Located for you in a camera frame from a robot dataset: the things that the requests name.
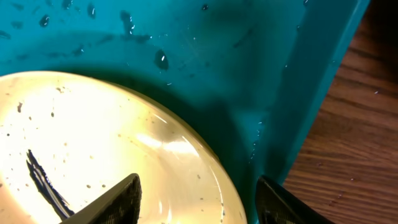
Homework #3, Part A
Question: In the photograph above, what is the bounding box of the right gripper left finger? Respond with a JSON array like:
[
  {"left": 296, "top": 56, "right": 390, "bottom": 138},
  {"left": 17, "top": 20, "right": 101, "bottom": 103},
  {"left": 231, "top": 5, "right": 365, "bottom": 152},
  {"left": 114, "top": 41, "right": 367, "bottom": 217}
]
[{"left": 60, "top": 174, "right": 142, "bottom": 224}]

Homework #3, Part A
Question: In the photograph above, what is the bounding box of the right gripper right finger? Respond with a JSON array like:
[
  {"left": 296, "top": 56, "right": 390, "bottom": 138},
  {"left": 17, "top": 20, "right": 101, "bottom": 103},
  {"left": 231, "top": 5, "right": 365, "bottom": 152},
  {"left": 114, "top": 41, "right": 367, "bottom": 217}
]
[{"left": 255, "top": 175, "right": 333, "bottom": 224}]

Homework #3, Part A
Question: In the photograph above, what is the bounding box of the yellow-green plate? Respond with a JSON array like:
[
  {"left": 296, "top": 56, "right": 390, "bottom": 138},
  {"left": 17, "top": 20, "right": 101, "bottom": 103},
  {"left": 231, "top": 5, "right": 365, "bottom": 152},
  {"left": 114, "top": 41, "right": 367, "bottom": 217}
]
[{"left": 1, "top": 71, "right": 246, "bottom": 223}]

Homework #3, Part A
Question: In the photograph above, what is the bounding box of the teal plastic tray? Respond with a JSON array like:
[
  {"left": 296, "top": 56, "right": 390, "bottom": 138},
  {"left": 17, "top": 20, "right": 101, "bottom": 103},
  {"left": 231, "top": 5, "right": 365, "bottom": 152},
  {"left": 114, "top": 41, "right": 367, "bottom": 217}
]
[{"left": 1, "top": 0, "right": 369, "bottom": 223}]

